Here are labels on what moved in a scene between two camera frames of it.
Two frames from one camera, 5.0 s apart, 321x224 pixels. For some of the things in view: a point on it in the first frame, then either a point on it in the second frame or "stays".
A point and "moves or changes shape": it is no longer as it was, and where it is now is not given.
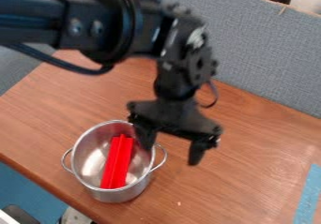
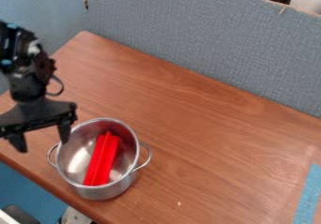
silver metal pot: [85, 159] moves or changes shape
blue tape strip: [307, 207] stays
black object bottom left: [21, 216] stays
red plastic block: [116, 162] to [101, 160]
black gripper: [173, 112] to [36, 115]
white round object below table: [72, 216] stays
